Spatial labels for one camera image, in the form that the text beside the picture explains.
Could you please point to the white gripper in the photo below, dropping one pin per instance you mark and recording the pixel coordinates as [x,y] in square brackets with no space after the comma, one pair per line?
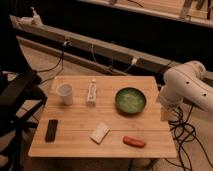
[166,114]

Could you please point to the white sponge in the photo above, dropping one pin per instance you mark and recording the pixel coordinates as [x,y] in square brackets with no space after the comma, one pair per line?
[99,133]

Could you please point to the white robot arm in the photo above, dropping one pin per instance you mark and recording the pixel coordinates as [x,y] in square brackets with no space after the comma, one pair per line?
[185,81]

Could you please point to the white ceramic cup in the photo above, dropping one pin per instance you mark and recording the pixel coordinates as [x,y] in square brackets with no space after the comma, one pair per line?
[64,91]

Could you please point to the green bowl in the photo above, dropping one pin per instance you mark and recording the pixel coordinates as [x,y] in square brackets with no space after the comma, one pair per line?
[130,101]

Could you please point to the red sausage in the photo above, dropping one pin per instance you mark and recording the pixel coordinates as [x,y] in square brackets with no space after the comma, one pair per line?
[133,142]

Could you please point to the white tube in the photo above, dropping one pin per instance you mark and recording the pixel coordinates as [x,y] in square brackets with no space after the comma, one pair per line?
[91,95]

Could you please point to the black remote control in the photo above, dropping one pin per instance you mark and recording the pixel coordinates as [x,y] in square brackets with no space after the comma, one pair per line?
[51,130]

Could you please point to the black chair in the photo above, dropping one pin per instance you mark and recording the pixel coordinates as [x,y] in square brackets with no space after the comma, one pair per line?
[21,88]

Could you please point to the grey metal rail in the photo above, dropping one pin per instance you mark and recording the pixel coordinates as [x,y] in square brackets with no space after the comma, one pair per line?
[140,45]

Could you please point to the white bottle on rail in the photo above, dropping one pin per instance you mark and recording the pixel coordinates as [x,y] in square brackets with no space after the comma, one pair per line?
[34,20]

